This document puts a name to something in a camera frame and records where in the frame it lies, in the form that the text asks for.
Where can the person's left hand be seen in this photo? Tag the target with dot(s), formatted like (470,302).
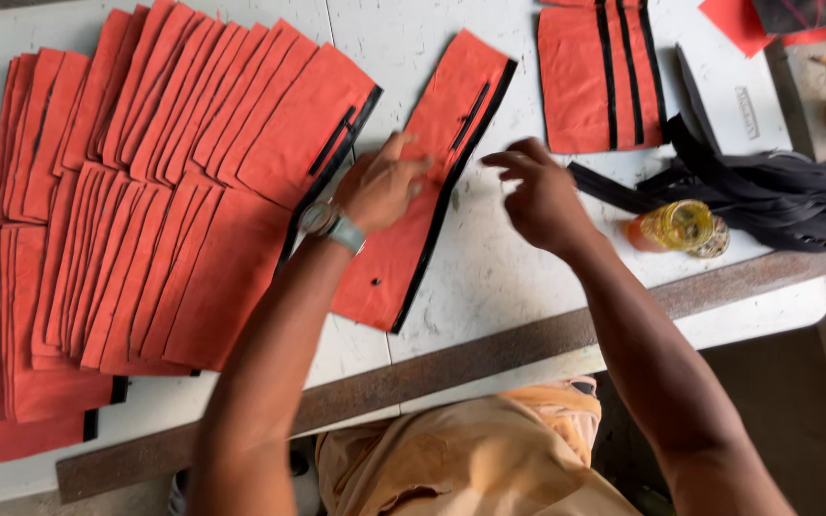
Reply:
(377,190)

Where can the person's right hand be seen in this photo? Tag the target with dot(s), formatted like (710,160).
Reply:
(546,201)

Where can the person's right fingers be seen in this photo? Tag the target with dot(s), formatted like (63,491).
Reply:
(517,159)

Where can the person's left fingers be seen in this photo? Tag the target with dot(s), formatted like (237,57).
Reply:
(407,163)

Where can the red fabric piece black trim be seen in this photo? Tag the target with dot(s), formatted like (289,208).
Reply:
(456,122)

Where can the silver wristwatch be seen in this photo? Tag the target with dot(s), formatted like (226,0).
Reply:
(330,223)

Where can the red panels with black stripes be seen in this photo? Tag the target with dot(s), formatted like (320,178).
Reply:
(574,79)

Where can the yellow glue bottle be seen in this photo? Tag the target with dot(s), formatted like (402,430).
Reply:
(678,226)

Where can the rusty metal bar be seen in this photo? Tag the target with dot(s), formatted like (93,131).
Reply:
(499,340)

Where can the red fabric sheet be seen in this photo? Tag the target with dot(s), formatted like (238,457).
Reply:
(732,21)

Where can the spread pile of red panels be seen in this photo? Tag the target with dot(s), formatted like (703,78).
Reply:
(148,215)

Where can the person's tan clothing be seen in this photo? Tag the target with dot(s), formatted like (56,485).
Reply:
(470,459)

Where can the dark fabric sheet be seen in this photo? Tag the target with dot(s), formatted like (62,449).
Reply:
(807,13)

